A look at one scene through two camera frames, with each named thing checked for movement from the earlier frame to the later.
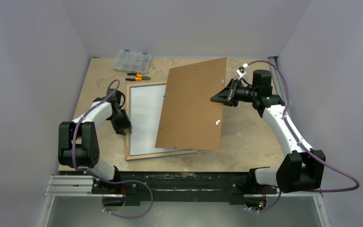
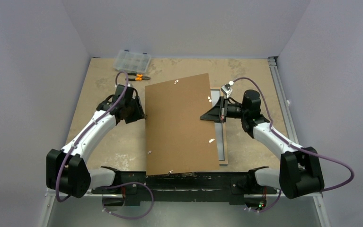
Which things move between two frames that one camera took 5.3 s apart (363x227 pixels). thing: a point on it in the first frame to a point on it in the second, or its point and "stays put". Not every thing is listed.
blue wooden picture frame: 129,157 to 220,128
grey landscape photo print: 146,102 to 215,96
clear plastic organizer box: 130,61 stays put
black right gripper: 232,92 to 223,109
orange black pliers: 139,77 stays put
